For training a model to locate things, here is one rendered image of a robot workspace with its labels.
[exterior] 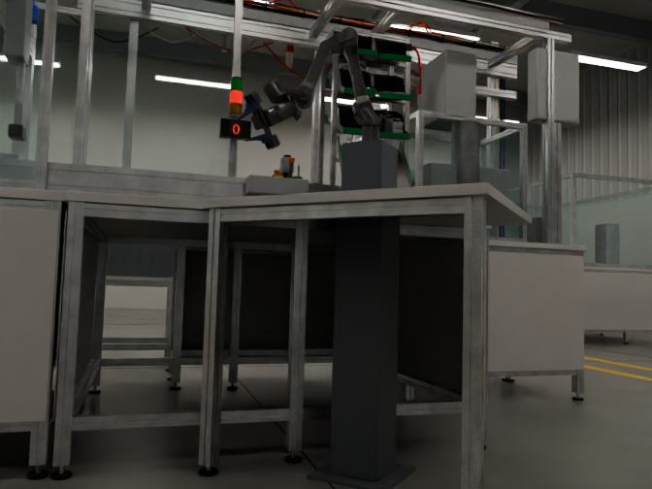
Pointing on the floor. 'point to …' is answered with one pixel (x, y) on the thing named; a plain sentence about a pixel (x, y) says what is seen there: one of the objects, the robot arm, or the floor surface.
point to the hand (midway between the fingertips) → (249, 126)
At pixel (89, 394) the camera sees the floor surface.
